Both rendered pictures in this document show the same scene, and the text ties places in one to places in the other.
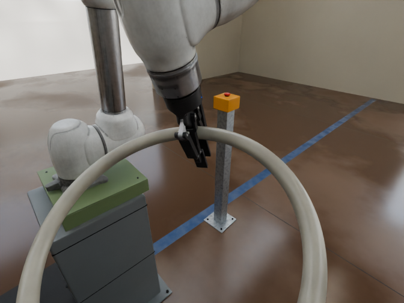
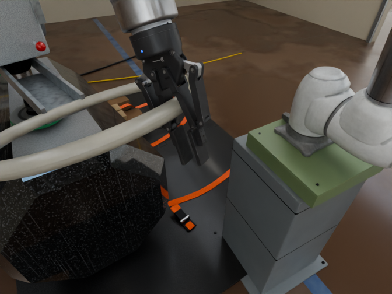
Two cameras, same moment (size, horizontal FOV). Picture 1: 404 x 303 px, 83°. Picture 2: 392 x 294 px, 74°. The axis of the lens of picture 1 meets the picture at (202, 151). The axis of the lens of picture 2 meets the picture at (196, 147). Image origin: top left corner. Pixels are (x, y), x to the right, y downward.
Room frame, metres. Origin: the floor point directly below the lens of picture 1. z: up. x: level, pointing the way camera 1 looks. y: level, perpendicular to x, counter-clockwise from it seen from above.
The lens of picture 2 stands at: (0.61, -0.35, 1.51)
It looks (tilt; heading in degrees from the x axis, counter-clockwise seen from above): 41 degrees down; 105
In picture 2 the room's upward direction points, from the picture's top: straight up
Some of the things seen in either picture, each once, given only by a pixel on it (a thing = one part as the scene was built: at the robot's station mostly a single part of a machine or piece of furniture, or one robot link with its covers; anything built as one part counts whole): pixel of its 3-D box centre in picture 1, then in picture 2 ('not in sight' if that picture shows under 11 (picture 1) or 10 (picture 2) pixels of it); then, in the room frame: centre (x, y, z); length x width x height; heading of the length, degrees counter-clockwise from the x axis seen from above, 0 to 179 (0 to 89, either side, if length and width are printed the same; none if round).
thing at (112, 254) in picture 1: (103, 249); (280, 209); (0.82, 0.54, 0.40); 0.50 x 0.50 x 0.80; 42
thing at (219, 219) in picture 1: (222, 167); not in sight; (1.41, -0.15, 0.54); 0.20 x 0.20 x 1.09; 46
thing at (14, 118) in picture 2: not in sight; (38, 111); (-0.30, 0.40, 0.89); 0.21 x 0.21 x 0.01
